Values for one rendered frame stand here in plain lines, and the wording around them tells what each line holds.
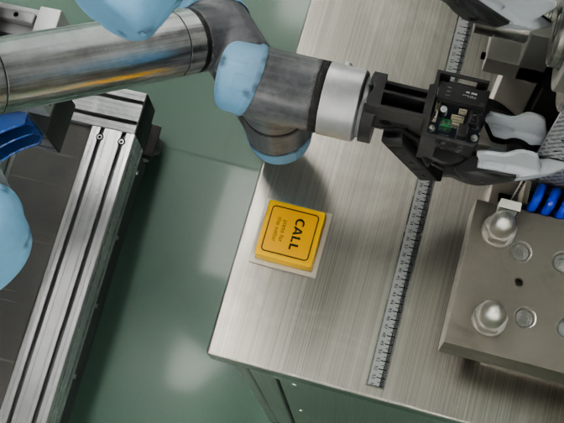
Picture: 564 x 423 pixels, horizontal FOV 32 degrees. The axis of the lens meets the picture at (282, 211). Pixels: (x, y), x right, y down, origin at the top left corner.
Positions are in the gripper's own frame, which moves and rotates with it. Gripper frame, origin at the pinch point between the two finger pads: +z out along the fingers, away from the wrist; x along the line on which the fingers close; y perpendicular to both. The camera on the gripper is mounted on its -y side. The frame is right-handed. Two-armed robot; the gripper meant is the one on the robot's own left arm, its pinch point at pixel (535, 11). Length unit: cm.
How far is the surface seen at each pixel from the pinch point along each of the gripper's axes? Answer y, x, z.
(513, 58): -7.7, -0.1, 6.1
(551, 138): -3.7, -8.1, 9.4
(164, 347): -126, -24, 41
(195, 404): -120, -34, 48
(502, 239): -12.2, -16.1, 14.4
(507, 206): -12.0, -12.7, 13.9
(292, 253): -35.8, -20.0, 5.4
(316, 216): -34.8, -14.9, 6.7
